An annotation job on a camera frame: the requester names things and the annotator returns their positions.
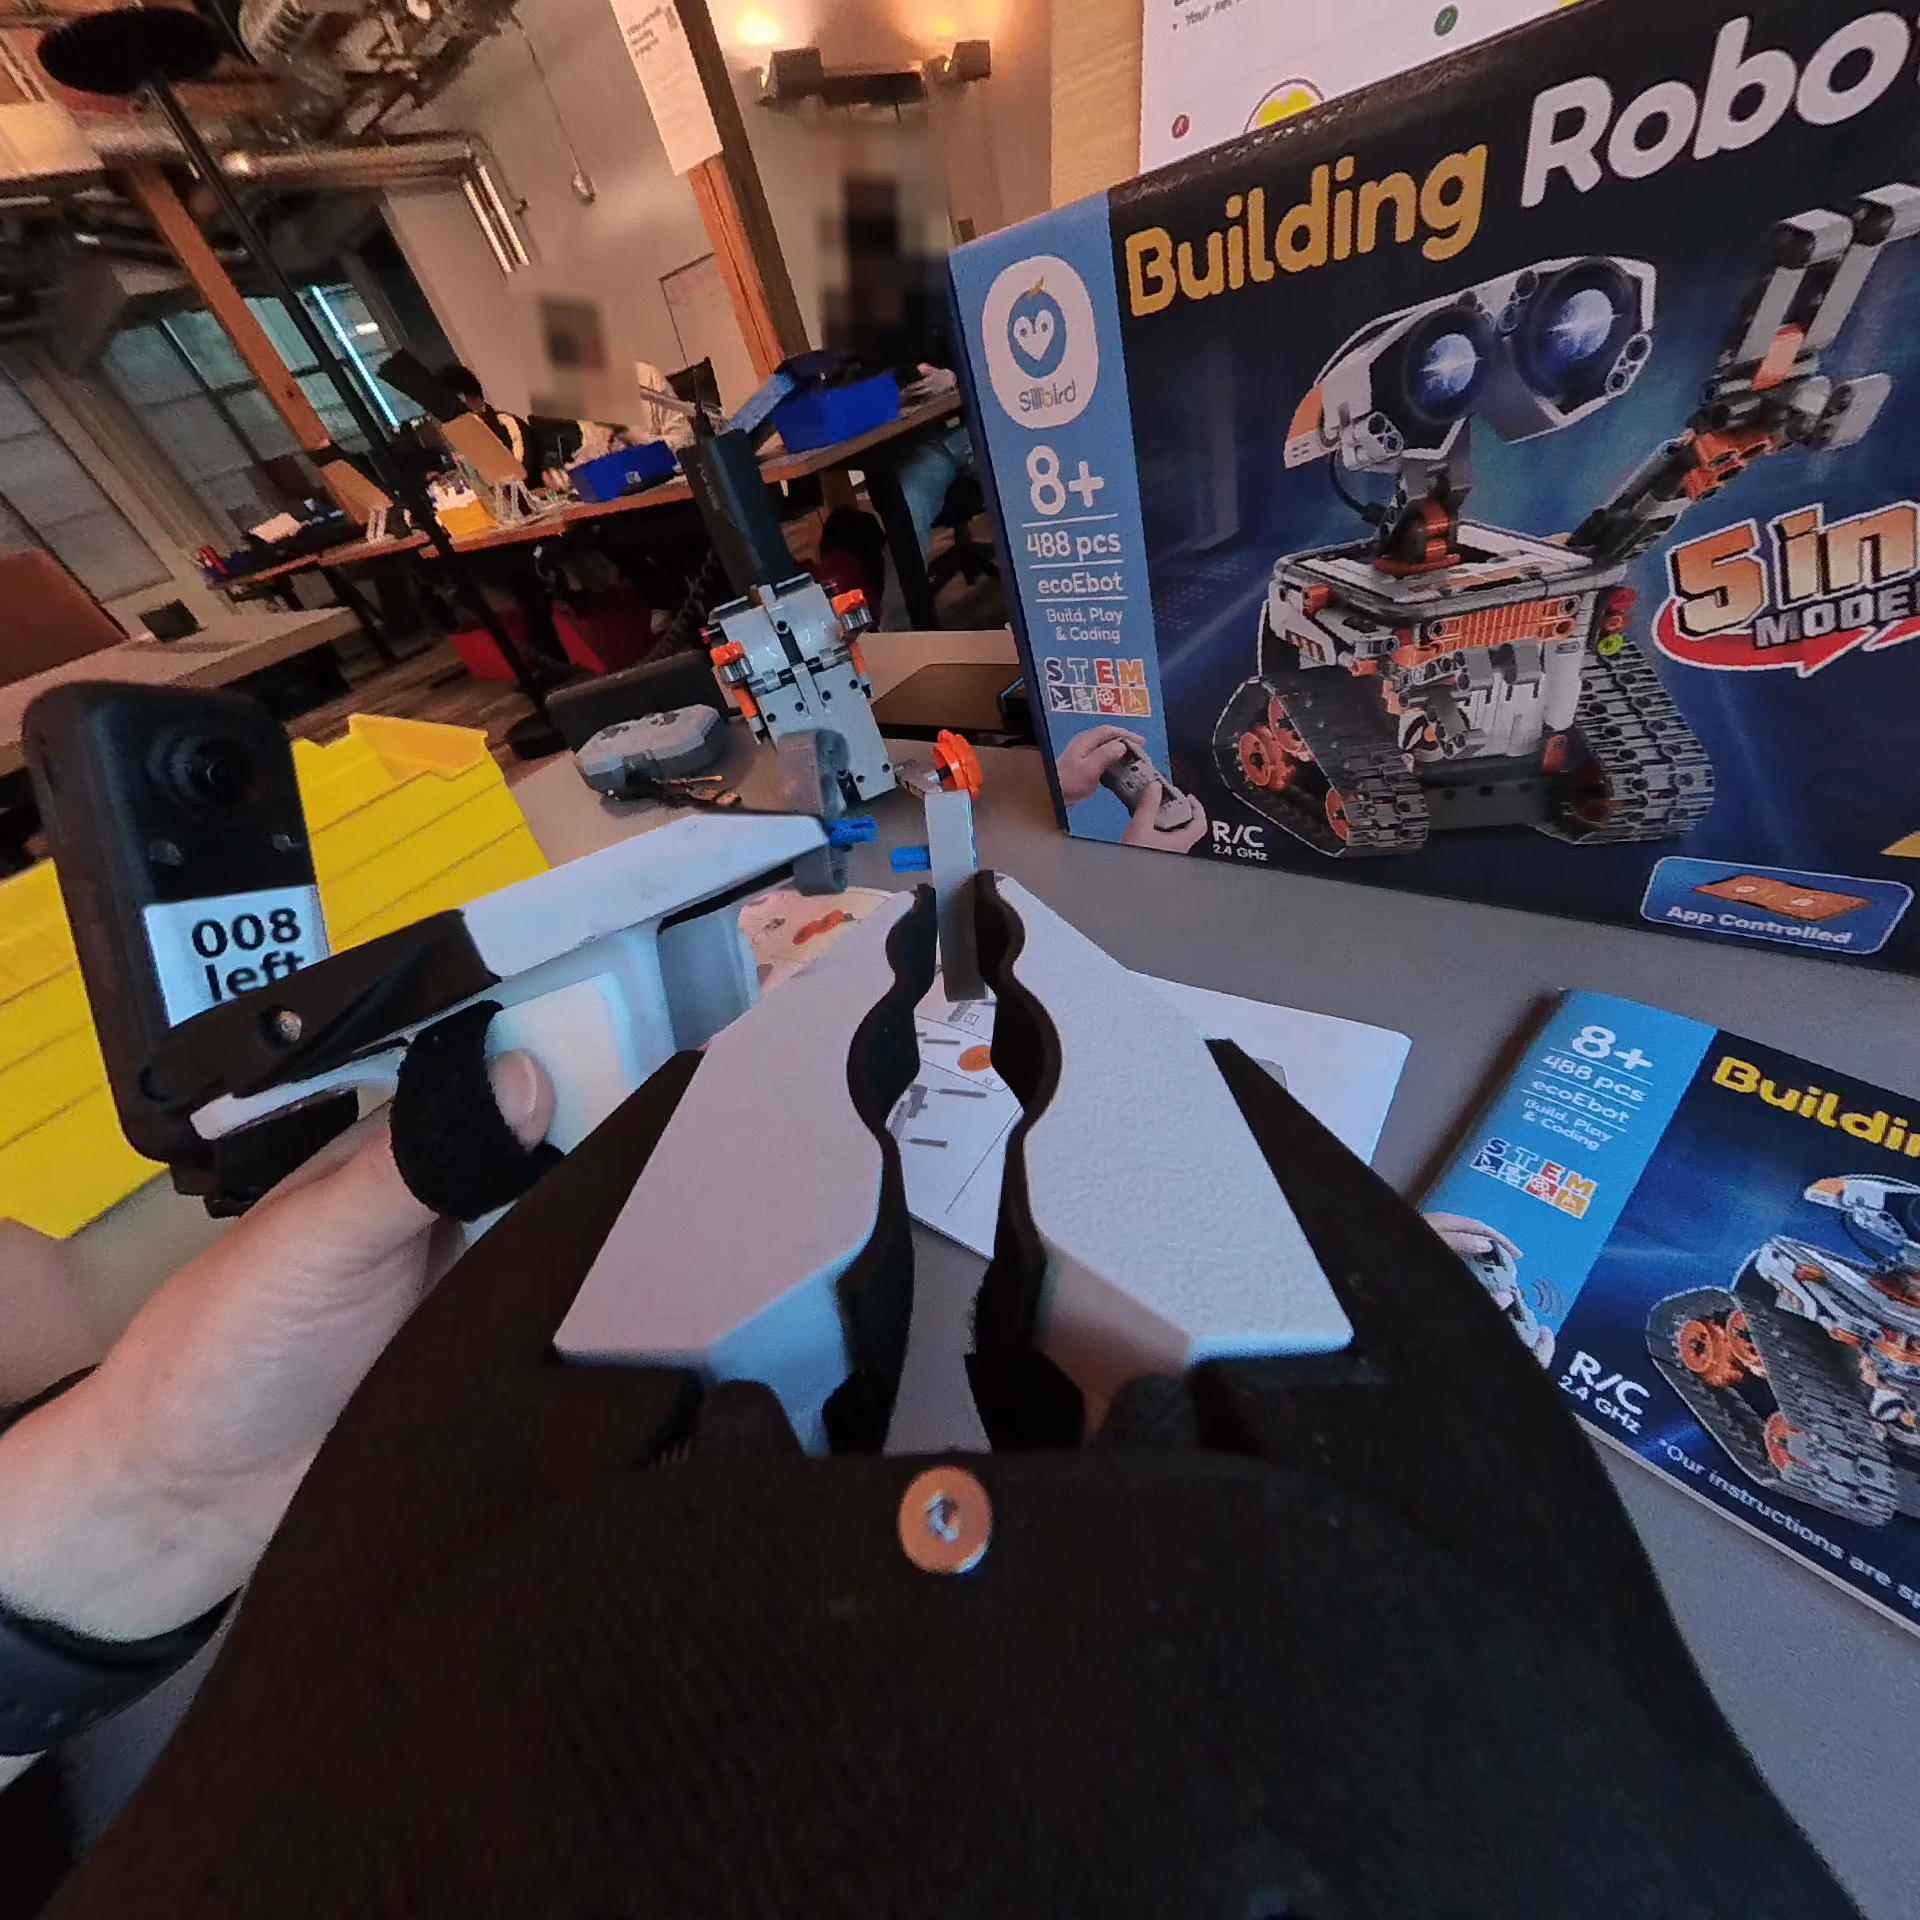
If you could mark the person's left hand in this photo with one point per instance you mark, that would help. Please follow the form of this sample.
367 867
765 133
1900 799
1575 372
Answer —
194 1393

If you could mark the black wrist band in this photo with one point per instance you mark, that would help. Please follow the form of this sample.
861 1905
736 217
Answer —
75 1671

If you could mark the grey holed beam with blue pin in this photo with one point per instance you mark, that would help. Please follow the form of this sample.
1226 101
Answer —
815 778

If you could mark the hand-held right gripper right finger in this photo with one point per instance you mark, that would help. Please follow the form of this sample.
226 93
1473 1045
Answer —
1186 1200

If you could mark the blue plastic bin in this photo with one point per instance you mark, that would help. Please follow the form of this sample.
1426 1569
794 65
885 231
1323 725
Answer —
832 403
622 472

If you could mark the robot kit box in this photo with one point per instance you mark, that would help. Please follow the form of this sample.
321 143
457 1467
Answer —
1426 525

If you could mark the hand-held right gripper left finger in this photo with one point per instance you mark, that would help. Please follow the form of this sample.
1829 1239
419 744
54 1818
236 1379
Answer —
719 1200

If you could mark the open white instruction booklet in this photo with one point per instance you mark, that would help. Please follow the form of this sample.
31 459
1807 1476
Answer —
1291 1051

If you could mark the blue instruction booklet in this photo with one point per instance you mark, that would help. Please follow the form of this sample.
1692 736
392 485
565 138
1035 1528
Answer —
1695 1273

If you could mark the black upright device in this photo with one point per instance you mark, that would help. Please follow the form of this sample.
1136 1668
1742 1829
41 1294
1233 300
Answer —
732 502

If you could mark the grey battery motor unit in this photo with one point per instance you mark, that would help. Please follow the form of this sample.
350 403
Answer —
643 742

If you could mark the partly built toy robot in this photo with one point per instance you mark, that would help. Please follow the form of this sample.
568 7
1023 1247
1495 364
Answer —
802 676

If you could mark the black floor lamp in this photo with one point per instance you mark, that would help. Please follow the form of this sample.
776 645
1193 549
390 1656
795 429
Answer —
121 43

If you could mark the red plastic bin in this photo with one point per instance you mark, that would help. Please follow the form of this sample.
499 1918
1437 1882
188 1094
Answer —
509 645

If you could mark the grey desk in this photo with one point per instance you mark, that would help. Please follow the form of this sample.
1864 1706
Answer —
1426 960

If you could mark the yellow plastic bin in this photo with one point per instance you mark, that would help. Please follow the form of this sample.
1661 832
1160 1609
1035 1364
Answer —
404 838

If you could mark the metal air duct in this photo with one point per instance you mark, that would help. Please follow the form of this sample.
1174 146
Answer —
344 158

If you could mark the short grey toy beam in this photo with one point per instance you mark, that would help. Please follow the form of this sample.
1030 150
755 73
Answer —
954 898

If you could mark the black flat case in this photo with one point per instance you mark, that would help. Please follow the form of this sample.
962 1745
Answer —
629 689

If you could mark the white paper notice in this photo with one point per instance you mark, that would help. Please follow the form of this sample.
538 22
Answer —
658 75

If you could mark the long wooden work table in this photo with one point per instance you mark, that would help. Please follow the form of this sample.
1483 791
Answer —
599 502

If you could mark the wooden backboard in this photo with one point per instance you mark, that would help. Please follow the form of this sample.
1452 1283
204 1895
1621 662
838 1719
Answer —
1094 90

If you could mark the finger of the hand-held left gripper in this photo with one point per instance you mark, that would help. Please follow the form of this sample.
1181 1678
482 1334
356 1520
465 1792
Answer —
658 885

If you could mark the orange toy gear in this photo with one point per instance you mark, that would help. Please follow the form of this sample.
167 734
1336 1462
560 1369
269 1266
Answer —
955 762

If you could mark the grey background table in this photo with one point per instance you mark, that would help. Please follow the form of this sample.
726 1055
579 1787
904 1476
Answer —
180 659

